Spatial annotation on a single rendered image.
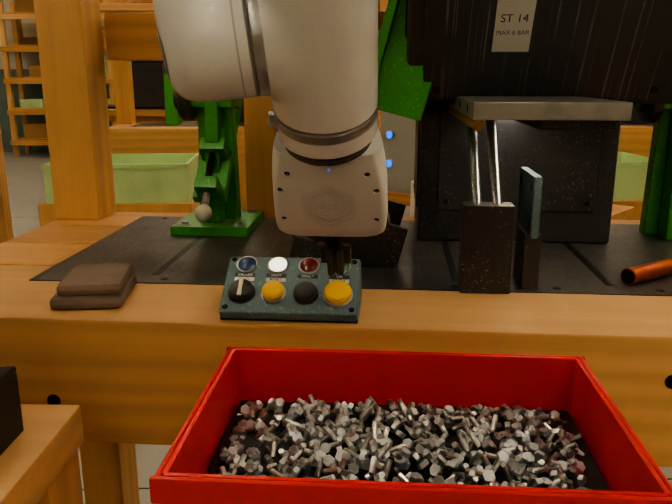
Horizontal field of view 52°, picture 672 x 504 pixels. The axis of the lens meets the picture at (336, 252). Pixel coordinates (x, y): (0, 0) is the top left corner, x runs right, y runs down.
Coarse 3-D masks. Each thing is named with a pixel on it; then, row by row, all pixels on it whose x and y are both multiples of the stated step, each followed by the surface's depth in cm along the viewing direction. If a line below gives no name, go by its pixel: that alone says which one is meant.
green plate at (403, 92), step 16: (400, 0) 87; (384, 16) 86; (400, 16) 87; (384, 32) 87; (400, 32) 88; (384, 48) 87; (400, 48) 88; (384, 64) 89; (400, 64) 89; (384, 80) 89; (400, 80) 89; (416, 80) 89; (384, 96) 90; (400, 96) 90; (416, 96) 90; (400, 112) 90; (416, 112) 90
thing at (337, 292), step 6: (330, 282) 74; (336, 282) 74; (342, 282) 74; (330, 288) 73; (336, 288) 73; (342, 288) 73; (348, 288) 73; (324, 294) 73; (330, 294) 73; (336, 294) 73; (342, 294) 73; (348, 294) 73; (330, 300) 73; (336, 300) 73; (342, 300) 73
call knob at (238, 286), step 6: (234, 282) 74; (240, 282) 74; (246, 282) 74; (234, 288) 74; (240, 288) 74; (246, 288) 74; (252, 288) 74; (234, 294) 74; (240, 294) 73; (246, 294) 74; (240, 300) 74
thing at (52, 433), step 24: (24, 408) 65; (48, 408) 65; (72, 408) 65; (24, 432) 61; (48, 432) 61; (72, 432) 64; (0, 456) 57; (24, 456) 57; (48, 456) 59; (0, 480) 54; (24, 480) 55; (48, 480) 59
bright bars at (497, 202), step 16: (496, 144) 87; (496, 160) 86; (496, 176) 84; (480, 192) 83; (496, 192) 83; (464, 208) 81; (480, 208) 81; (496, 208) 81; (512, 208) 81; (464, 224) 82; (480, 224) 81; (496, 224) 81; (512, 224) 81; (464, 240) 82; (480, 240) 82; (496, 240) 82; (512, 240) 82; (464, 256) 82; (480, 256) 82; (496, 256) 82; (464, 272) 83; (480, 272) 83; (496, 272) 83; (464, 288) 83; (480, 288) 83; (496, 288) 83
